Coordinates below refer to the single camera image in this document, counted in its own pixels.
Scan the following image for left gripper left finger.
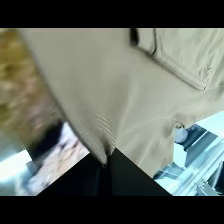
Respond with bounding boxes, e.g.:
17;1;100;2
37;152;108;197

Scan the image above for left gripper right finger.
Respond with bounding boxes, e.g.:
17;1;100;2
105;148;172;197

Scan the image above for brown shirt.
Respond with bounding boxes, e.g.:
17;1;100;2
16;28;224;178

